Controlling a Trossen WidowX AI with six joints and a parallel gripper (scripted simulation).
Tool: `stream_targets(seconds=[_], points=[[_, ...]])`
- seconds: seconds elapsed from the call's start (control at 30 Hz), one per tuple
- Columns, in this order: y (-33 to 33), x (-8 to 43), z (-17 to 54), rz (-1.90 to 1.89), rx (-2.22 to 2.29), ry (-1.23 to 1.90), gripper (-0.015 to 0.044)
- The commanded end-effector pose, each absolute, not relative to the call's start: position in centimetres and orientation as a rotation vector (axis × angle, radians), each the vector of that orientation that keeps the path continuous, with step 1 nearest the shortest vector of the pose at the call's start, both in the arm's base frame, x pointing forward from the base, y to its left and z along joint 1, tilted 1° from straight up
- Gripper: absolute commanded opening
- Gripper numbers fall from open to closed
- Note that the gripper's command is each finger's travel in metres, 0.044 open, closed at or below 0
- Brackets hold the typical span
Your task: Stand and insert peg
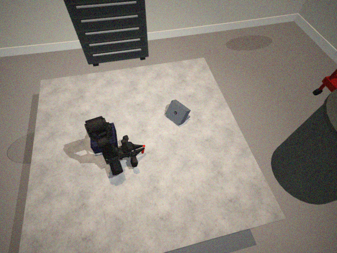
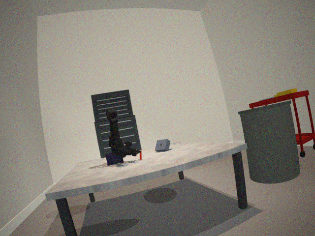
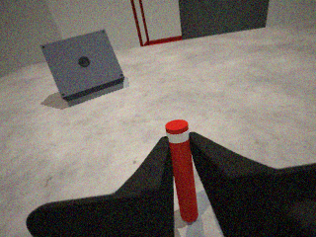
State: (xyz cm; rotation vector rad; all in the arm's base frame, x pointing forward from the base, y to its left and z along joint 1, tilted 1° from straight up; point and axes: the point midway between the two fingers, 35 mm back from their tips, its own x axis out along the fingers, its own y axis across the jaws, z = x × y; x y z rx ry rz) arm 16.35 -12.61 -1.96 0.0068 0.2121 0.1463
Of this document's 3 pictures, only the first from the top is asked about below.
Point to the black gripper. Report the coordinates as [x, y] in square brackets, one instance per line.
[132, 154]

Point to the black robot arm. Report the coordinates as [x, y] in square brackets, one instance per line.
[103, 129]

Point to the grey sloped panel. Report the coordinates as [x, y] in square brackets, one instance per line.
[178, 112]

